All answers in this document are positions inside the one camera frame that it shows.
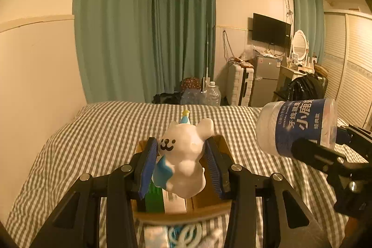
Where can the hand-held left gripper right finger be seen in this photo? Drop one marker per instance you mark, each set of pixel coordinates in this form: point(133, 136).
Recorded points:
point(214, 171)

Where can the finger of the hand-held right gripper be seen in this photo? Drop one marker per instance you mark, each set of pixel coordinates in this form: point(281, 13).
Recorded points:
point(353, 134)
point(315, 153)

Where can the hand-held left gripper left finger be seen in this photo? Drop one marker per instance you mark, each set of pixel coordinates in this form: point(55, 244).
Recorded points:
point(147, 169)

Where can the brown cardboard box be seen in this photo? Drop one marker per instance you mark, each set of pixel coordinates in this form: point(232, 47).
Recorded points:
point(209, 203)

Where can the clear jar with blue label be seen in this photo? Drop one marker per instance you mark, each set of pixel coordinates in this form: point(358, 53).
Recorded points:
point(293, 126)

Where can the white bear figurine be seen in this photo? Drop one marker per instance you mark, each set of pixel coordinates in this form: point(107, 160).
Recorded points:
point(186, 149)

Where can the white box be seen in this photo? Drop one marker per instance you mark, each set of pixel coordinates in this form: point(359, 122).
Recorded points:
point(174, 204)

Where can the grey checkered bed blanket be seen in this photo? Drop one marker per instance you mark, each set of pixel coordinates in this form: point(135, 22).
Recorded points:
point(96, 134)

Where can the black garbage bag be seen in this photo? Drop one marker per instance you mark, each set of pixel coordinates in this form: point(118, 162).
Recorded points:
point(306, 88)

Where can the white packet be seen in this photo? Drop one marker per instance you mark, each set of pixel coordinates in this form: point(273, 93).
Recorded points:
point(155, 237)

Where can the white louvered wardrobe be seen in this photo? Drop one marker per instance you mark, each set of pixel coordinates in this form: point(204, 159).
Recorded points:
point(353, 62)

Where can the dark floor bag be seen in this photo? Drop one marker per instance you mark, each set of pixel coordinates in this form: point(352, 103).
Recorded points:
point(167, 98)

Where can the large clear water bottle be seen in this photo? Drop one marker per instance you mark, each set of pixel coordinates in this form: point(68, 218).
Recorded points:
point(211, 95)

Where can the clear plastic bag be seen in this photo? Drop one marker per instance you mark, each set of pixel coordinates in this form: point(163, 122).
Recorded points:
point(191, 97)

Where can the white vanity desk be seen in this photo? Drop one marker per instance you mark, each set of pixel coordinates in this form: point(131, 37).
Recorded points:
point(286, 76)

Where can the silver mini fridge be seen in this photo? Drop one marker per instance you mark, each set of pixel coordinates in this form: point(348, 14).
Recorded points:
point(266, 79)

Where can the white suitcase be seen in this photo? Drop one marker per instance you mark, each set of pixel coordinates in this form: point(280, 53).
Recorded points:
point(237, 83)

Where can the red patterned bag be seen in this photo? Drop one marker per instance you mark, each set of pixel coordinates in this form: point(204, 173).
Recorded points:
point(190, 83)

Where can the white oval vanity mirror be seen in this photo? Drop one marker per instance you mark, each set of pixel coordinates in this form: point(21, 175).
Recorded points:
point(300, 43)

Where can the white pole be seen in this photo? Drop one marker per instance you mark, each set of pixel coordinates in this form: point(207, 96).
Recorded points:
point(207, 53)

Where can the narrow green curtain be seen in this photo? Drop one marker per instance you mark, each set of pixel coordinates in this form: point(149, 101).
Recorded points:
point(308, 18)

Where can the wide green curtain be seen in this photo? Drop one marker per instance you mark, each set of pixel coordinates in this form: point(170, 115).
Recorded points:
point(113, 27)

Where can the green corner curtain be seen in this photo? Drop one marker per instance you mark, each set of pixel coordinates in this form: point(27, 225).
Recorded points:
point(183, 21)

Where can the black wall television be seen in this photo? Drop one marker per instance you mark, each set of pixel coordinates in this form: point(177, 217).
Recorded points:
point(270, 29)

